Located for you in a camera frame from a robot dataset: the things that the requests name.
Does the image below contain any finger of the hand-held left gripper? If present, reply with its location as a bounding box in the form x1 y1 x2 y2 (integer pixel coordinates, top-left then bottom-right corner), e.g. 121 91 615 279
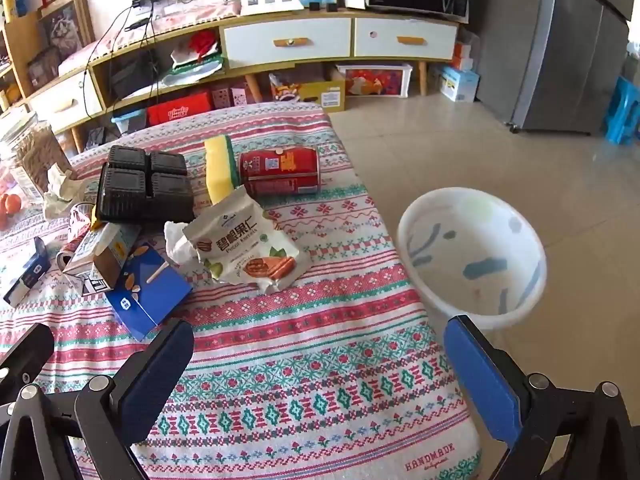
0 324 55 413

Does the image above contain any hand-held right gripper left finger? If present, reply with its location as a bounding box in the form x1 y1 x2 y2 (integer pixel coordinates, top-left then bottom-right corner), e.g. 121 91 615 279
0 319 196 480

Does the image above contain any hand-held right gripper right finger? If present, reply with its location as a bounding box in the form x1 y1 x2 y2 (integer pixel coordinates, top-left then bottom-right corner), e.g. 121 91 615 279
443 314 640 480

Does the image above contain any blue carton box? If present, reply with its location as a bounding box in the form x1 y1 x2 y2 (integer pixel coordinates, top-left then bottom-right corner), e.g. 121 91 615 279
105 240 193 342

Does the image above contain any white plastic basin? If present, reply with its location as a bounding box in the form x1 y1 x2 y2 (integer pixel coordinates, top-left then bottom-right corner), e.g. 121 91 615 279
397 187 548 331

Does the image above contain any small beige drink carton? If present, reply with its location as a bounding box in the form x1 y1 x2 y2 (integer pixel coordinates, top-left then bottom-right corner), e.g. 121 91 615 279
62 222 142 297

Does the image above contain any white tissue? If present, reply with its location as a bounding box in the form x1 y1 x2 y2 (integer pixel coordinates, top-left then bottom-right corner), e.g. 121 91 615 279
42 165 88 221
164 220 201 263

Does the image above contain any white nut snack packet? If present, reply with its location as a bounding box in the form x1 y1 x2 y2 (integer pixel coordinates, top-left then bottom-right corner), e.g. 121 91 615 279
181 185 312 293

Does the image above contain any black four-compartment plastic tray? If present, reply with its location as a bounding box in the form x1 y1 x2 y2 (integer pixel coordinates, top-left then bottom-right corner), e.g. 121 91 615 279
92 145 196 224

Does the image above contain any yellow and green sponge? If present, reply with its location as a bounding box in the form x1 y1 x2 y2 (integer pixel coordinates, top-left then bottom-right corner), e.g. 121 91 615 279
204 135 246 206

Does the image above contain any red drink can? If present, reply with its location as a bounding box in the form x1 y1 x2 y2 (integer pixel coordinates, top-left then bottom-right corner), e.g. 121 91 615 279
237 147 321 197

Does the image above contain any blue and white box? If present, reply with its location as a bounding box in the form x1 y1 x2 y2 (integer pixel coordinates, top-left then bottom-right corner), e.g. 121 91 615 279
0 237 51 308

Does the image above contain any patterned woven tablecloth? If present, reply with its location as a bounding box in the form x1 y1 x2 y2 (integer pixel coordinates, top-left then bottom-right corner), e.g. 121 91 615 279
0 101 483 480

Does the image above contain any red gift box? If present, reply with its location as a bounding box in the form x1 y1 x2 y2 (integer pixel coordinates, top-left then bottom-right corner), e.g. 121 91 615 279
146 92 216 126

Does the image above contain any blue and white carton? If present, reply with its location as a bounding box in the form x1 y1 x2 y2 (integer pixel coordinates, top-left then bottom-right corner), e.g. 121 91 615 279
440 65 481 103

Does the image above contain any wooden bookshelf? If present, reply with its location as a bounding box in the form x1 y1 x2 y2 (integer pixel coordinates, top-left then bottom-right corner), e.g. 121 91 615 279
0 10 46 111

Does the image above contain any pink patterned box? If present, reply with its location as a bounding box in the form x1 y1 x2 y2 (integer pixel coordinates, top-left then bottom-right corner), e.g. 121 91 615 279
212 82 248 108

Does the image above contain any blue plastic stool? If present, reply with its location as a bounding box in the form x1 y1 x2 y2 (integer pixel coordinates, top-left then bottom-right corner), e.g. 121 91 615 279
602 76 640 146

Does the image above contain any white fox print storage box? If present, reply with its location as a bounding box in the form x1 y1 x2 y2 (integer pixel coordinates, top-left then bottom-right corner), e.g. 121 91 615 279
336 62 413 98

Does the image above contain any yellow and black cardboard box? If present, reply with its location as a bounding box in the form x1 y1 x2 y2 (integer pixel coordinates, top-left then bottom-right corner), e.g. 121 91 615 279
270 72 347 111

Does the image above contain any framed picture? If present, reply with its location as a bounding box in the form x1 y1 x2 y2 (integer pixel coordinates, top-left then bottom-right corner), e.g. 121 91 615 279
39 0 96 61

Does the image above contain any grey refrigerator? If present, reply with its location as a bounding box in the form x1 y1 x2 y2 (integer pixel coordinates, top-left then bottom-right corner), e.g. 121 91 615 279
475 0 633 136

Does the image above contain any wide white cabinet drawer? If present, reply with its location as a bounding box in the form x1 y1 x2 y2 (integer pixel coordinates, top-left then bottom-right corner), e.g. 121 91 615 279
222 17 352 68

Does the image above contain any pink cabinet runner cloth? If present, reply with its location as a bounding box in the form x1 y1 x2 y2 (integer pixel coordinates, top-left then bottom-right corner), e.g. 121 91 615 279
60 0 241 73

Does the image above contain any white cabinet with drawers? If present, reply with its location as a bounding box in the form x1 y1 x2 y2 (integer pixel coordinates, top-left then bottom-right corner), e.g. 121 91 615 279
25 7 461 136

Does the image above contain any black cable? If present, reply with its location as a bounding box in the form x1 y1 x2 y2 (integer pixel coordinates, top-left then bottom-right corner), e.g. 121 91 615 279
85 5 161 111

